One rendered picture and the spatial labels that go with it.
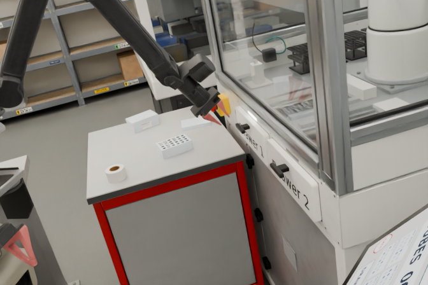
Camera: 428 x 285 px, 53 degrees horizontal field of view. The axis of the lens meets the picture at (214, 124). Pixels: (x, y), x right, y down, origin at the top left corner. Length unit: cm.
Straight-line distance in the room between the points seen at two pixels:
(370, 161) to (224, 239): 93
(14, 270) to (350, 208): 88
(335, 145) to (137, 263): 106
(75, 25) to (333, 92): 483
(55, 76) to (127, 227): 412
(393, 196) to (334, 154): 20
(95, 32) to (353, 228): 480
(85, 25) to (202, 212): 412
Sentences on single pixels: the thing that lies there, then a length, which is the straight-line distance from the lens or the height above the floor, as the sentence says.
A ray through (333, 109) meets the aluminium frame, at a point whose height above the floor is 115.
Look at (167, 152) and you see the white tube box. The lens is 166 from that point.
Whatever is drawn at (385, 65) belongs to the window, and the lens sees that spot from 93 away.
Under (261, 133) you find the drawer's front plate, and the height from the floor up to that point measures 93.
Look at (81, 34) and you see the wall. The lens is 554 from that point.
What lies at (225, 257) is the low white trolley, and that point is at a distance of 182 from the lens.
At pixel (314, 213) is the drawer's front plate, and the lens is 109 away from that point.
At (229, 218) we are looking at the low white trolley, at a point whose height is 49.
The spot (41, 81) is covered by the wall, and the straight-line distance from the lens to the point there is 565.
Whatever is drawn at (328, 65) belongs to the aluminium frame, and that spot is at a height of 124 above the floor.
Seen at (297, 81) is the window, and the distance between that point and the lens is 104.
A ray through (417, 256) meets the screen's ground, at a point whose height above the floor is 111.
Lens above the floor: 149
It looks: 23 degrees down
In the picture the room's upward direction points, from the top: 11 degrees counter-clockwise
